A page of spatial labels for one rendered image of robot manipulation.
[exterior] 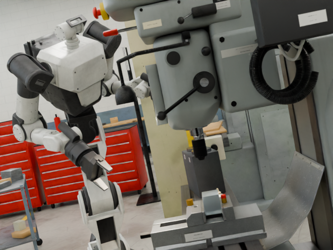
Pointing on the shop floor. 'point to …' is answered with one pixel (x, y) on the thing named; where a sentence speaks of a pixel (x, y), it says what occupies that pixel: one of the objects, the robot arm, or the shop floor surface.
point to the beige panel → (161, 137)
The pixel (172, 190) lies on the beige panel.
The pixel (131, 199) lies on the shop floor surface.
